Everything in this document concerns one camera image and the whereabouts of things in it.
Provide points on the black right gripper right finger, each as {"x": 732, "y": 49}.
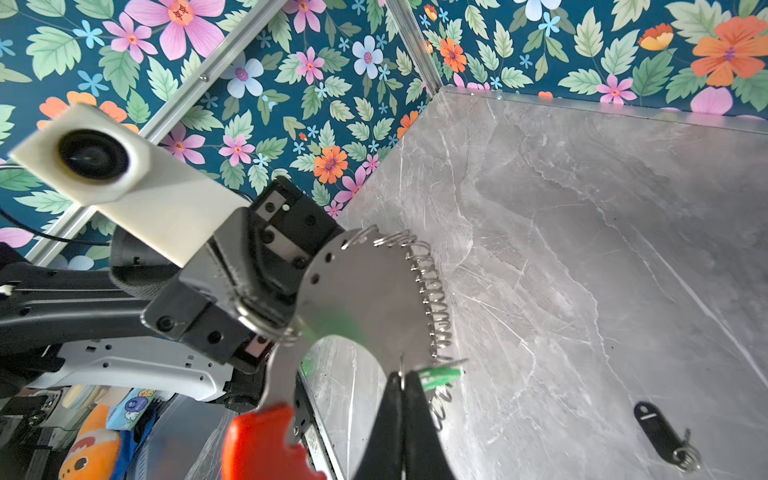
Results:
{"x": 424, "y": 457}

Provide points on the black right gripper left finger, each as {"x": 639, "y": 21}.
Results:
{"x": 383, "y": 456}

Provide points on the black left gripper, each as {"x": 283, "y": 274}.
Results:
{"x": 241, "y": 286}

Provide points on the metal keyring holder red handle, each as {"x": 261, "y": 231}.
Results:
{"x": 383, "y": 293}

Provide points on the green tag key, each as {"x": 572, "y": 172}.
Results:
{"x": 395, "y": 335}

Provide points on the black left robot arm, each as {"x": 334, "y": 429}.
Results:
{"x": 61, "y": 327}

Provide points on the orange plush toy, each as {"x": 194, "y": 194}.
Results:
{"x": 95, "y": 451}

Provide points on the black tag key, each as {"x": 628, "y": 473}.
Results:
{"x": 672, "y": 448}

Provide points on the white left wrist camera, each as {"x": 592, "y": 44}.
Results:
{"x": 94, "y": 161}

